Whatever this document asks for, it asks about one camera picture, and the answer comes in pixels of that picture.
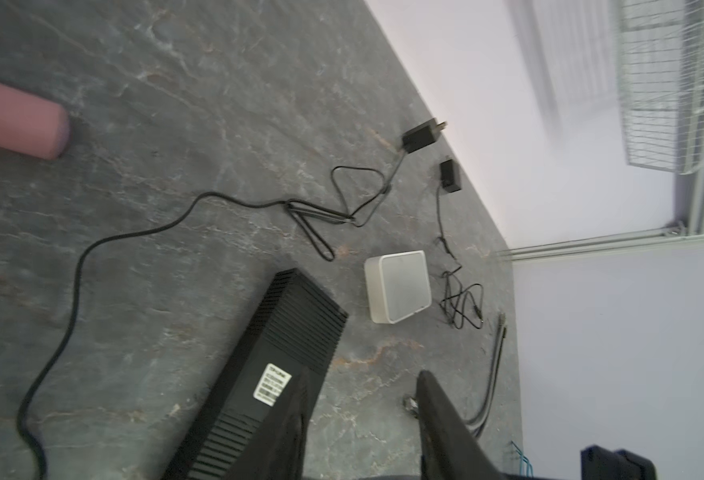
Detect blue yellow toy rake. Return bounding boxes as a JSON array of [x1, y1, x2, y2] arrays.
[[509, 441, 534, 478]]

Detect black power adapter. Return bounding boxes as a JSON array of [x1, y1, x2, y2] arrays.
[[14, 127, 423, 479], [435, 158, 485, 330]]

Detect thick black cable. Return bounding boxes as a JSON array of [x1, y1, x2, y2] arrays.
[[465, 311, 509, 439]]

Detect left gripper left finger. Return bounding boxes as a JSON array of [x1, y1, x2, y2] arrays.
[[224, 368, 312, 479]]

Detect black power adapter right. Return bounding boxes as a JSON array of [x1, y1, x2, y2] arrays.
[[435, 158, 485, 330]]

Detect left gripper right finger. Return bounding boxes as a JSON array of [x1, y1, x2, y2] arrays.
[[416, 370, 505, 479]]

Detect white wire wall basket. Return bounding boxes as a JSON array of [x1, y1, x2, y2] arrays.
[[614, 1, 704, 175]]

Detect black network switch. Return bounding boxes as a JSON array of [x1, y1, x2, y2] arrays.
[[163, 268, 348, 479]]

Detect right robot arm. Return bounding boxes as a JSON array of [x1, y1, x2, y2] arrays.
[[580, 445, 657, 480]]

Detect black power adapter left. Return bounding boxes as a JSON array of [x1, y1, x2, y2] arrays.
[[14, 127, 423, 479]]

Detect purple pink toy shovel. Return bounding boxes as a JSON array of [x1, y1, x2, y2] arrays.
[[0, 83, 70, 160]]

